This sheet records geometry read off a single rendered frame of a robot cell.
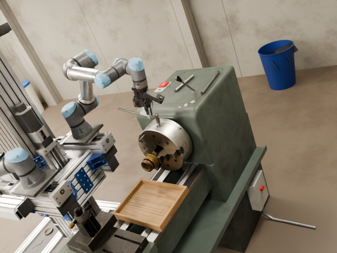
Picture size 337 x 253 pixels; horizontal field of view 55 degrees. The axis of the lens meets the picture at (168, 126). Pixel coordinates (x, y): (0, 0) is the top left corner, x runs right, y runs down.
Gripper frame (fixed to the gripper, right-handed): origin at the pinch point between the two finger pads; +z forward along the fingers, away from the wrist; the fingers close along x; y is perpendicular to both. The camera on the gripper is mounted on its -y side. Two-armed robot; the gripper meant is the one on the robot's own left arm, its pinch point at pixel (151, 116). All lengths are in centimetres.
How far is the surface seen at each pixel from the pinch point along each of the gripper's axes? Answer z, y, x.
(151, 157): 18.5, -1.1, 14.4
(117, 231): 33, 7, 55
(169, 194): 39.6, -10.7, 21.6
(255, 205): 98, -57, -25
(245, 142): 55, -48, -46
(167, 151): 18.5, -9.0, 8.5
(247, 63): 126, -26, -302
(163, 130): 7.2, -6.9, 3.3
